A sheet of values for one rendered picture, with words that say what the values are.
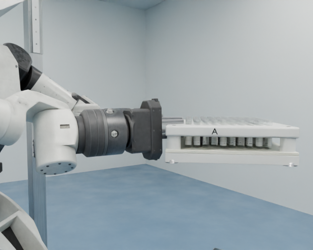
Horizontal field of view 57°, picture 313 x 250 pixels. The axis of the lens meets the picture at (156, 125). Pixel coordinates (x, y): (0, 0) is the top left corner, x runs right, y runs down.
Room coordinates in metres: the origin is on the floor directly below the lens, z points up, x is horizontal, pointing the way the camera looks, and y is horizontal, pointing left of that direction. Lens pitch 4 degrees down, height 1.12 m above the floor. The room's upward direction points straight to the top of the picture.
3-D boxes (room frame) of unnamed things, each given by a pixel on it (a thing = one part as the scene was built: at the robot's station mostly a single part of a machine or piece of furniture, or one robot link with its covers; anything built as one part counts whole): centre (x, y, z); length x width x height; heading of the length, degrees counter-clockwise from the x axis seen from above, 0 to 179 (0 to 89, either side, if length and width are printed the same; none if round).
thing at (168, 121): (0.60, -0.03, 1.09); 0.06 x 0.03 x 0.02; 116
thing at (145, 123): (0.56, 0.05, 1.07); 0.12 x 0.10 x 0.13; 116
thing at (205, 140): (0.58, -0.10, 1.05); 0.01 x 0.01 x 0.07
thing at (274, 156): (0.65, -0.15, 1.02); 0.24 x 0.24 x 0.02; 84
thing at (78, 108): (0.81, 0.19, 1.08); 0.13 x 0.07 x 0.09; 12
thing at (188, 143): (0.58, -0.06, 1.05); 0.01 x 0.01 x 0.07
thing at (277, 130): (0.65, -0.15, 1.07); 0.25 x 0.24 x 0.02; 174
